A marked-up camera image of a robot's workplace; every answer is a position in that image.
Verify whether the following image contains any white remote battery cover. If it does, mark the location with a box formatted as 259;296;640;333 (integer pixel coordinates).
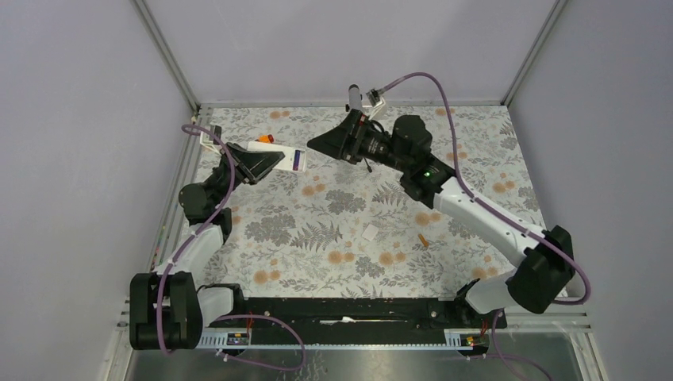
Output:
362;224;379;241

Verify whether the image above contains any white air conditioner remote control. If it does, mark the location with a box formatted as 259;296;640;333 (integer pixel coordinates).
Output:
247;140;308;173

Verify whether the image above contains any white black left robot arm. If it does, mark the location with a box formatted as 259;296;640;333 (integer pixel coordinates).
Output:
129;143;286;353

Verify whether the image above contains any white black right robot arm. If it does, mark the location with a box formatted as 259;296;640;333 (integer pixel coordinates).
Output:
307;110;575;327

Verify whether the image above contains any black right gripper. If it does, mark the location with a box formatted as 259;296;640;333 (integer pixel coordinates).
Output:
306;109;410;173

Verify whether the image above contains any aluminium frame rail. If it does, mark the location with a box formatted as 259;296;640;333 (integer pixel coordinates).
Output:
131;0;201;116

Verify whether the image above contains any orange toy car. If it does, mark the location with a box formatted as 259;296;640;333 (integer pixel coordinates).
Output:
257;134;275;144

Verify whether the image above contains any floral patterned table mat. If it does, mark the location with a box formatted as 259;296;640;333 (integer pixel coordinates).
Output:
194;106;543;298

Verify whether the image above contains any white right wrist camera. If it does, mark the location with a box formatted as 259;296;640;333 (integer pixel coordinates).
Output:
364;88;388;121

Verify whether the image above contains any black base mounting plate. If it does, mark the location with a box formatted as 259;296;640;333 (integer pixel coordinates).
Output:
207;298;507;344

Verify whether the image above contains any orange battery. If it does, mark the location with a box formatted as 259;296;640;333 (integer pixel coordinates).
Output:
418;234;429;248

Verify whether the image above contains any purple battery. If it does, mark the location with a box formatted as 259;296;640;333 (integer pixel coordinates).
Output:
293;150;306;172

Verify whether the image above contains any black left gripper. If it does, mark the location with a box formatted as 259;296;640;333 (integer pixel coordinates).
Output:
206;142;287;205

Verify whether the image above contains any slotted grey cable duct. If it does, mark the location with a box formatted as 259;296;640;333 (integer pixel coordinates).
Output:
195;329;489;352

